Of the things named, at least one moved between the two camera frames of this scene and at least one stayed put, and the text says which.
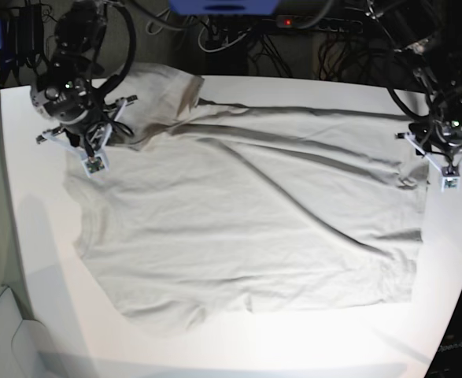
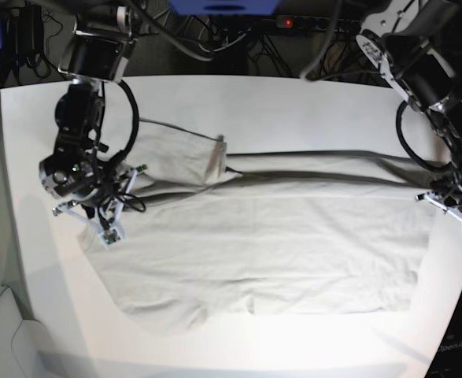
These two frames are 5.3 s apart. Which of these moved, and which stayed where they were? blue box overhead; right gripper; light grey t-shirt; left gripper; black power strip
Moved: left gripper; right gripper; light grey t-shirt
Stayed: black power strip; blue box overhead
